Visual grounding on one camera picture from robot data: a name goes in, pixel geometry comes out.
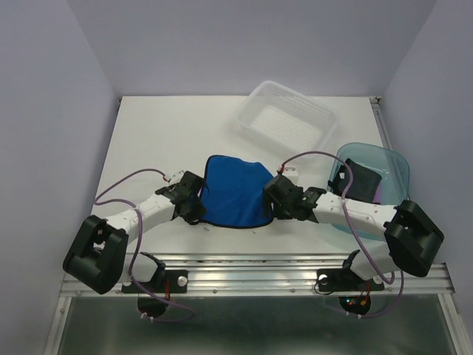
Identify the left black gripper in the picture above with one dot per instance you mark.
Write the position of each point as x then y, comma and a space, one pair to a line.
199, 210

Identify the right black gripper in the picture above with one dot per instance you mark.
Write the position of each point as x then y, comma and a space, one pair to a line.
276, 210

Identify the blue towel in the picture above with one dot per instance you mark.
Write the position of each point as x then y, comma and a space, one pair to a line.
233, 193

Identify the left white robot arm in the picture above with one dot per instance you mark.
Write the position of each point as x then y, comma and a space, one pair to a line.
97, 256

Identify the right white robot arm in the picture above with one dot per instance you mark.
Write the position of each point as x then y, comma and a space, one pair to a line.
411, 239

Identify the white plastic basket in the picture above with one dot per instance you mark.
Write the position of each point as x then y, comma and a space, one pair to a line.
283, 119

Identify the blue translucent plastic tray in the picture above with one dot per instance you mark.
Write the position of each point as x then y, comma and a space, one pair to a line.
393, 168

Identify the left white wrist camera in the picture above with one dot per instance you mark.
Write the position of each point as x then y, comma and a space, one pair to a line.
175, 178

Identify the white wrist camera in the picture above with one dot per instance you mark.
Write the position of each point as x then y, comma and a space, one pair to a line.
175, 178
290, 173

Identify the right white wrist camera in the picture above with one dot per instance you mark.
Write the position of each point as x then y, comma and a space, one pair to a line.
290, 173

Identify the aluminium rail frame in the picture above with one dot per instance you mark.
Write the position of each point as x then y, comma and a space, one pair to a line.
252, 291

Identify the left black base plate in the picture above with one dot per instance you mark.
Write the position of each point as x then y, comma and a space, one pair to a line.
168, 282

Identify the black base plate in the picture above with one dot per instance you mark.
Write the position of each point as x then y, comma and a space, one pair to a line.
168, 282
338, 280

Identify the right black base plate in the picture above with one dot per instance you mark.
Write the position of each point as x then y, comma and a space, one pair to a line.
338, 280

